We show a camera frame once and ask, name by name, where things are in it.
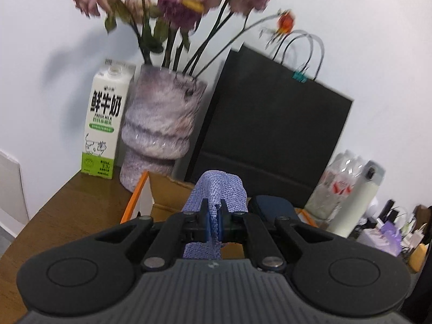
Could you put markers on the orange cup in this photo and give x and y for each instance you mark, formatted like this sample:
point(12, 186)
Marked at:
point(417, 258)

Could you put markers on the green white milk carton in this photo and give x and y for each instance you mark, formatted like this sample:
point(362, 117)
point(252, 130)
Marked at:
point(107, 100)

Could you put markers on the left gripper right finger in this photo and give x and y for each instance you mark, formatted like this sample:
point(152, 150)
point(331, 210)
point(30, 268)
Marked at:
point(248, 230)

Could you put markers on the dark blue zip case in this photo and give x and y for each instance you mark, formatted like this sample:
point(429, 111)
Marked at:
point(269, 208)

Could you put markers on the black paper shopping bag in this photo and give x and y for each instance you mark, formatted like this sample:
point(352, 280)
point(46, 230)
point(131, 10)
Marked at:
point(274, 132)

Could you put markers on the purple tissue pack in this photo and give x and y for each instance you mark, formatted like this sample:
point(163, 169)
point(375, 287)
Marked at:
point(387, 238)

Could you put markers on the red orange cardboard box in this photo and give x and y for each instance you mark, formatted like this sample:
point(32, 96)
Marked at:
point(160, 196)

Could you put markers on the purple knitted cloth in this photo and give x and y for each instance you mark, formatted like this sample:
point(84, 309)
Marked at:
point(214, 185)

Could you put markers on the teal binder clip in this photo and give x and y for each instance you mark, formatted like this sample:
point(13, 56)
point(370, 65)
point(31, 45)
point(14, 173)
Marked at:
point(300, 76)

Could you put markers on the dried rose bouquet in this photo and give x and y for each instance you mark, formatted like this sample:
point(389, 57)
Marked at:
point(165, 26)

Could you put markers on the white thermos bottle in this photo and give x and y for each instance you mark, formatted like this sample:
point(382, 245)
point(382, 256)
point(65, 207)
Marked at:
point(356, 204)

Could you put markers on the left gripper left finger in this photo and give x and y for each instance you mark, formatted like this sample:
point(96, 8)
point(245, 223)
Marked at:
point(169, 238)

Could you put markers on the purple ceramic vase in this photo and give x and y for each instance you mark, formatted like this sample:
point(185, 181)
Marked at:
point(158, 122)

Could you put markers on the clear water bottle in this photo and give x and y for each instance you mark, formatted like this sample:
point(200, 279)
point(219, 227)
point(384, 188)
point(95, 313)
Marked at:
point(335, 185)

